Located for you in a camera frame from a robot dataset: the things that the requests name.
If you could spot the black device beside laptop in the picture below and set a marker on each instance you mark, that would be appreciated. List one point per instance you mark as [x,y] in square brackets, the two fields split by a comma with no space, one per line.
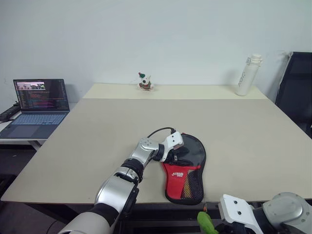
[8,113]

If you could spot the black red mesh paddle case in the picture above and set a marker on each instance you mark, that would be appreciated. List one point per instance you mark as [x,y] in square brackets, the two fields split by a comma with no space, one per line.
[185,175]

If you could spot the red zipper pull tab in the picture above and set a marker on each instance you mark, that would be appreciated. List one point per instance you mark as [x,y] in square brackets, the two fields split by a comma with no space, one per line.
[205,208]

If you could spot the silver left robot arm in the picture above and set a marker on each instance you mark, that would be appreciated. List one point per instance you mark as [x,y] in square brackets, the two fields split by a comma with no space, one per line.
[117,192]

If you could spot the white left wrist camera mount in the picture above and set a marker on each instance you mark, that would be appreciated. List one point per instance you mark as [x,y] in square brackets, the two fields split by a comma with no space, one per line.
[174,140]

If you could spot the white side desk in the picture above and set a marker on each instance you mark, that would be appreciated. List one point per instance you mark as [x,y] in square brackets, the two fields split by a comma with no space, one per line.
[26,141]

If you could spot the white water bottle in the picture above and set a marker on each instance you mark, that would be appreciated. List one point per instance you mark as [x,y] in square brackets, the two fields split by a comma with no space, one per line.
[246,75]

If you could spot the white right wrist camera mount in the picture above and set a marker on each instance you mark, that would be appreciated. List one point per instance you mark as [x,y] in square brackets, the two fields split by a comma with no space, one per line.
[236,207]

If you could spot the open grey laptop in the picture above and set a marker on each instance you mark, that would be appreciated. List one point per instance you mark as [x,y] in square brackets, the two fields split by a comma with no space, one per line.
[39,114]

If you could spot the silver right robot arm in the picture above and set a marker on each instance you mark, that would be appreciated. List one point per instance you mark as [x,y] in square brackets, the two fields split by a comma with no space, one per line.
[287,209]

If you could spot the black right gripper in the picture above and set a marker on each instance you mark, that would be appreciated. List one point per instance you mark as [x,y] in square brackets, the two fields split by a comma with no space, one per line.
[229,229]

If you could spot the black office chair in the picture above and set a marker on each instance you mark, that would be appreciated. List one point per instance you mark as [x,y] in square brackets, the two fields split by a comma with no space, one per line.
[295,92]

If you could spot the green fluffy tassel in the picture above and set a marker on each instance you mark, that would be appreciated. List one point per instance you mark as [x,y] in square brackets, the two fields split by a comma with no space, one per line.
[206,220]

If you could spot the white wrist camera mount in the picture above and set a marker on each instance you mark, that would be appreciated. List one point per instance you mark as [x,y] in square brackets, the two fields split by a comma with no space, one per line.
[236,207]
[174,140]

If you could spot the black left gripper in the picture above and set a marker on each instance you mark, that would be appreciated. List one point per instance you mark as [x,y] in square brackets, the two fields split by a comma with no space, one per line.
[173,157]

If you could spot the small white plush dog toy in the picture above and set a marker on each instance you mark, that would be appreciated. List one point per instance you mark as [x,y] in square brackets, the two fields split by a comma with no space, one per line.
[145,81]

